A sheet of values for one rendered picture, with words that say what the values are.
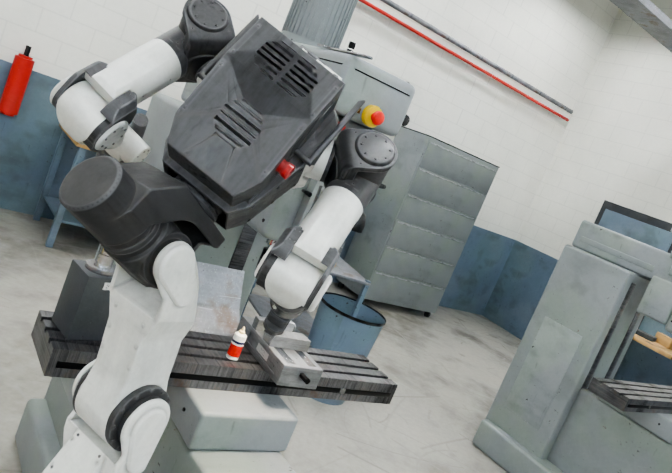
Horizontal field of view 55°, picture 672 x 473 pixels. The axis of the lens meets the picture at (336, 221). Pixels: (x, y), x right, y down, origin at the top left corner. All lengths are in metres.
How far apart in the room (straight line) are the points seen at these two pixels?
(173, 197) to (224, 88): 0.21
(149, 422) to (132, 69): 0.68
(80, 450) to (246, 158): 0.69
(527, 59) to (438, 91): 1.46
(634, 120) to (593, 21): 1.48
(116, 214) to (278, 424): 1.12
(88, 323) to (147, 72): 0.83
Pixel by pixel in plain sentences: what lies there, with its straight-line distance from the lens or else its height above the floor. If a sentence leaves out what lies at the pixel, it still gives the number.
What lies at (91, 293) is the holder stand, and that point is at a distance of 1.84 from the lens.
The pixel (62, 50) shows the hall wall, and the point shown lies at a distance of 6.00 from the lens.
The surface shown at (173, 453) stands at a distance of 2.06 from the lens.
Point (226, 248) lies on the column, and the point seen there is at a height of 1.13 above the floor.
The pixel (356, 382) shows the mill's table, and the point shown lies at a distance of 2.34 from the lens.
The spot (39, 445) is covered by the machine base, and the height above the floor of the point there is 0.19.
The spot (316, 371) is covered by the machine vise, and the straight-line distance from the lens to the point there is 2.08.
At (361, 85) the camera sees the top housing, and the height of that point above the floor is 1.82.
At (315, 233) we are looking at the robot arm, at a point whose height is 1.50.
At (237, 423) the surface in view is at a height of 0.80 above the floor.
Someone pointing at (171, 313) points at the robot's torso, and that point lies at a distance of 1.26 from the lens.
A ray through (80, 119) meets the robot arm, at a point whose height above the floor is 1.53.
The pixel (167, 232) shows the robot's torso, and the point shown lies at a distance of 1.19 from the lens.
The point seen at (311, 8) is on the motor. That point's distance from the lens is 2.15.
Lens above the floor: 1.69
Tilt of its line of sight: 7 degrees down
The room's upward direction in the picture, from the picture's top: 22 degrees clockwise
